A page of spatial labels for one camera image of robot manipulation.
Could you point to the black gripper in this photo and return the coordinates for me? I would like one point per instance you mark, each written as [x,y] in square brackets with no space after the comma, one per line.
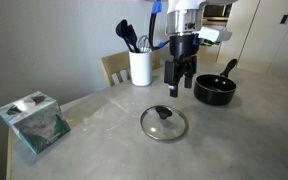
[183,46]

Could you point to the glass lid with black knob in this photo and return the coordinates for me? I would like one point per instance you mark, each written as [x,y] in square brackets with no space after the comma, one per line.
[157,128]

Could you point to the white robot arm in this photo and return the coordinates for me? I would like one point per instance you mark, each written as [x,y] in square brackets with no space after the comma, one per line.
[187,16]

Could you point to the white utensil holder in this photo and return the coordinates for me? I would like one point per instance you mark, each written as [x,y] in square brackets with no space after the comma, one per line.
[140,70]

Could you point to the metal whisk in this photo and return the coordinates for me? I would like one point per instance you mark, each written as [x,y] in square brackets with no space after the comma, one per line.
[144,41]

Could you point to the black kitchen spatula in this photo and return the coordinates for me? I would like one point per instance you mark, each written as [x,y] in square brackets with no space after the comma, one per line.
[133,35]

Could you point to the wooden chair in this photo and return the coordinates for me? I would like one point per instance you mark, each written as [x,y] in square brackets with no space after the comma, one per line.
[115,65]

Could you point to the built-in oven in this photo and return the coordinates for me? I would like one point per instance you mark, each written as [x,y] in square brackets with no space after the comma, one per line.
[217,15]

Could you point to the black kitchen utensils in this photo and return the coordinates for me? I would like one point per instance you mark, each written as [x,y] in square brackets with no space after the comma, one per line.
[122,30]

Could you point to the cream cabinet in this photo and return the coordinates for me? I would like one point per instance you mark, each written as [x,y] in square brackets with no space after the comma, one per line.
[247,36]

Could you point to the green patterned tissue box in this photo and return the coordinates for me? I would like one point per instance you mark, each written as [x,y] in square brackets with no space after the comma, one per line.
[37,126]

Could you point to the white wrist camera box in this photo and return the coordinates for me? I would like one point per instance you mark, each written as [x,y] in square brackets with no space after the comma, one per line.
[214,34]

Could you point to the black wall switch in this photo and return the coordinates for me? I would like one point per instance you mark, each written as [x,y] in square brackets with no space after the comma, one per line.
[284,19]

